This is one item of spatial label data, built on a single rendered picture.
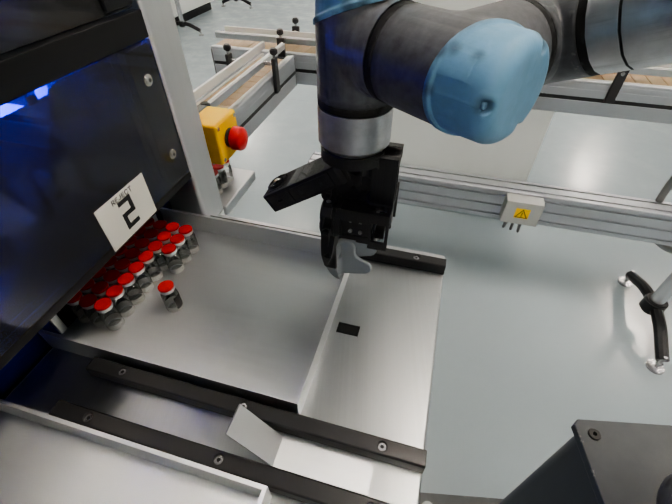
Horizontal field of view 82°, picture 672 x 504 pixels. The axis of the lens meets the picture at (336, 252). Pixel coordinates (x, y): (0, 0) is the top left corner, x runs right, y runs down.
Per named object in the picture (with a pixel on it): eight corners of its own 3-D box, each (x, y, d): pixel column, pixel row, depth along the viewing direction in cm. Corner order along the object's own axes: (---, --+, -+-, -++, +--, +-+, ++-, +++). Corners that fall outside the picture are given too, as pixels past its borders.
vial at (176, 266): (167, 273, 59) (157, 251, 56) (175, 263, 60) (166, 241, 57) (179, 276, 58) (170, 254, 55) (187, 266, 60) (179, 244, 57)
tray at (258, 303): (51, 346, 50) (36, 331, 47) (166, 222, 68) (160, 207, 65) (299, 417, 43) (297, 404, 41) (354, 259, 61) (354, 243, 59)
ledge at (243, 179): (163, 203, 75) (160, 195, 74) (197, 168, 84) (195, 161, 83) (228, 214, 72) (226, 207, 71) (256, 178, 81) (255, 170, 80)
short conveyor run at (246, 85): (185, 216, 75) (159, 142, 64) (117, 203, 78) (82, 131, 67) (301, 86, 123) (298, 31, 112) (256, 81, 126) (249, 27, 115)
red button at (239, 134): (222, 152, 67) (217, 131, 64) (232, 141, 69) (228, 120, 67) (242, 155, 66) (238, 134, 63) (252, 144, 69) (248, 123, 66)
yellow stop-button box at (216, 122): (187, 160, 68) (175, 121, 63) (207, 141, 73) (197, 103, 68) (225, 166, 66) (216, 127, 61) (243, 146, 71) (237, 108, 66)
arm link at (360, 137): (306, 114, 36) (331, 82, 41) (309, 158, 39) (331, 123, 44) (386, 124, 34) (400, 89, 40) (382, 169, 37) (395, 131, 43)
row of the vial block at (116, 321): (104, 329, 51) (88, 308, 48) (178, 242, 64) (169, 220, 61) (118, 333, 51) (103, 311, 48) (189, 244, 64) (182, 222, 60)
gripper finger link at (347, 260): (367, 299, 53) (371, 250, 46) (325, 290, 54) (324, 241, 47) (371, 283, 55) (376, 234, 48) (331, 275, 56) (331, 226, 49)
